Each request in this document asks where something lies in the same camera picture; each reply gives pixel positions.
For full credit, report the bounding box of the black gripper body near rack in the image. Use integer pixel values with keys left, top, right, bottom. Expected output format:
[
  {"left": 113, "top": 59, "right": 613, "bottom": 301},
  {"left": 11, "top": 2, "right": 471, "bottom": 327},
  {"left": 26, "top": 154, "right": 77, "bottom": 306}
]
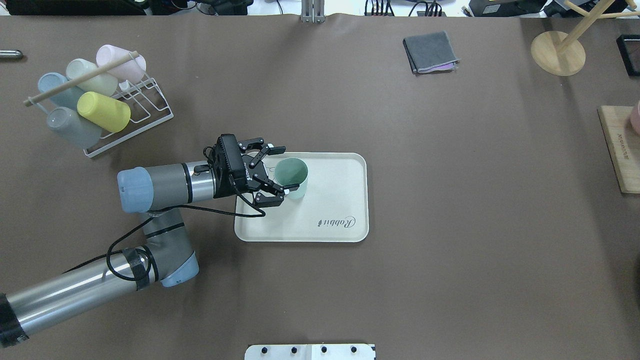
[{"left": 236, "top": 154, "right": 270, "bottom": 194}]

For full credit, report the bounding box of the green plastic cup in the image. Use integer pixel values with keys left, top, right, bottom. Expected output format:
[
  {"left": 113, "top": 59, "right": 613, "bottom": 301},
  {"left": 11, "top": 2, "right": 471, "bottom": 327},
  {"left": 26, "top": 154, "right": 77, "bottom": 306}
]
[{"left": 274, "top": 157, "right": 309, "bottom": 199}]

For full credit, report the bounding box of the cream rabbit print tray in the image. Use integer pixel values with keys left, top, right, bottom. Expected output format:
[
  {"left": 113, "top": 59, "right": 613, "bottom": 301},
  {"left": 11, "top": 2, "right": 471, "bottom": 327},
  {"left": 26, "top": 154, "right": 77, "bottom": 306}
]
[{"left": 234, "top": 152, "right": 370, "bottom": 243}]

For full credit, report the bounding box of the silver robot arm near rack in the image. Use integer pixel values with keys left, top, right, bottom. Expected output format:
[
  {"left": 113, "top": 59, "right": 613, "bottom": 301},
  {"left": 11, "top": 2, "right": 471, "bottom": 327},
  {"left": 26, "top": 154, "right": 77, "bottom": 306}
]
[{"left": 1, "top": 134, "right": 300, "bottom": 348}]

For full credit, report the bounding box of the pink plastic cup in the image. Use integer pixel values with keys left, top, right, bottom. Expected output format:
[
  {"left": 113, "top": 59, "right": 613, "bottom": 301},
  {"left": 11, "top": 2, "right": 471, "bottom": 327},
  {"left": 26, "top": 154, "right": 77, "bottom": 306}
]
[{"left": 96, "top": 44, "right": 147, "bottom": 82}]

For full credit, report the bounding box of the yellow plastic cup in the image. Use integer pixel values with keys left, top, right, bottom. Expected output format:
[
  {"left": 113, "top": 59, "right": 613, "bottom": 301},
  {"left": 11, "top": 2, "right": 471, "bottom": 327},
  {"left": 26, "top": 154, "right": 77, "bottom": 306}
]
[{"left": 77, "top": 91, "right": 131, "bottom": 133}]

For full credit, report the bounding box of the white plastic cup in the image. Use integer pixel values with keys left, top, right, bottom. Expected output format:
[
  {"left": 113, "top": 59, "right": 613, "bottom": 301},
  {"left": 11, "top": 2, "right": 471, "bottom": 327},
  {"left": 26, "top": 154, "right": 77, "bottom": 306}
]
[{"left": 65, "top": 58, "right": 119, "bottom": 97}]

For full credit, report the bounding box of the grey plastic cup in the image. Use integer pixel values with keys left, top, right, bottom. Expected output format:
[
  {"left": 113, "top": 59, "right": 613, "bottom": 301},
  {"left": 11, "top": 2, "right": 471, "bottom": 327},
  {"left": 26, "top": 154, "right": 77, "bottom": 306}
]
[{"left": 46, "top": 106, "right": 103, "bottom": 150}]

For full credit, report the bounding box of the light blue plastic cup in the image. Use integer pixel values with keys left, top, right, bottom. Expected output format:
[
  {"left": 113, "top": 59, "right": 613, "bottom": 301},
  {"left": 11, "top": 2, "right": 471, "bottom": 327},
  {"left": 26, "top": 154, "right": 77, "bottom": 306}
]
[{"left": 37, "top": 72, "right": 86, "bottom": 110}]

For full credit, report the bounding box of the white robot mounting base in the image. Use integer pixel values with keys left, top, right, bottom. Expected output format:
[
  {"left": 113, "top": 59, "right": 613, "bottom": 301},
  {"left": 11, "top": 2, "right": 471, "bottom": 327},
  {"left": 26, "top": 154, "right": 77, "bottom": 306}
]
[{"left": 244, "top": 342, "right": 377, "bottom": 360}]

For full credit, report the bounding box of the grey folded cloth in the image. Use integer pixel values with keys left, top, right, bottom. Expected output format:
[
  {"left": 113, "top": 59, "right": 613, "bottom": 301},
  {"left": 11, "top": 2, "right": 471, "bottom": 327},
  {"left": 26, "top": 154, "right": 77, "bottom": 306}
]
[{"left": 402, "top": 30, "right": 460, "bottom": 75}]

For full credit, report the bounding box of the wooden mug tree stand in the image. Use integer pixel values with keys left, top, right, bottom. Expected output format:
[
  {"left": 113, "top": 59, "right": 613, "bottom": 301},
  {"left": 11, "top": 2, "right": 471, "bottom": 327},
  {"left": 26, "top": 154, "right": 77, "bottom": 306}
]
[{"left": 530, "top": 0, "right": 640, "bottom": 76}]

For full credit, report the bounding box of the wooden cutting board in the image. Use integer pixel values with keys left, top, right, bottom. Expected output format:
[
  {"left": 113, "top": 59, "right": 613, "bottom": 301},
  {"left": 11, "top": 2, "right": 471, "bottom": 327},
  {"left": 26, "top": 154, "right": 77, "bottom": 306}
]
[{"left": 598, "top": 105, "right": 640, "bottom": 194}]

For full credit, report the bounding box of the pink ribbed bowl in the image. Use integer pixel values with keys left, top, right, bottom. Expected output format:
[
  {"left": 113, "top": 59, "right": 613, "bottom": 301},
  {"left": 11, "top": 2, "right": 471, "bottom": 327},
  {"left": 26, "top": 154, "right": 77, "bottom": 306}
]
[{"left": 629, "top": 101, "right": 640, "bottom": 136}]

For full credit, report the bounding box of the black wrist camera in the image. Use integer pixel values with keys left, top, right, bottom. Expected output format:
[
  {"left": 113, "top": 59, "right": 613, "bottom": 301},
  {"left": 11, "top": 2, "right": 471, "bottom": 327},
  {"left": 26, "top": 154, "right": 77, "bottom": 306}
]
[{"left": 211, "top": 134, "right": 248, "bottom": 199}]

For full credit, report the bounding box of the white wire cup rack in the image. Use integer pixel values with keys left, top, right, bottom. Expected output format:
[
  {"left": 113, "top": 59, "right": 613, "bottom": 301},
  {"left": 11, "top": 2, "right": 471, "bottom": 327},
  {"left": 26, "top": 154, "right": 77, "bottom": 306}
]
[{"left": 35, "top": 44, "right": 174, "bottom": 158}]

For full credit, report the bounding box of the aluminium frame post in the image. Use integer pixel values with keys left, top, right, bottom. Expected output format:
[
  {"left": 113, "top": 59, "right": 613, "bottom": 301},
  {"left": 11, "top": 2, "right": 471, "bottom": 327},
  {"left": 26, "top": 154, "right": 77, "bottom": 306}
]
[{"left": 300, "top": 0, "right": 326, "bottom": 24}]

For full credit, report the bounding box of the wooden rack handle rod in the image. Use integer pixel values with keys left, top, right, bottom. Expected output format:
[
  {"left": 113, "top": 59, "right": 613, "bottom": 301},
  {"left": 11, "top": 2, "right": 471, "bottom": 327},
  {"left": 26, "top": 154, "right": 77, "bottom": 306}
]
[{"left": 22, "top": 51, "right": 140, "bottom": 107}]

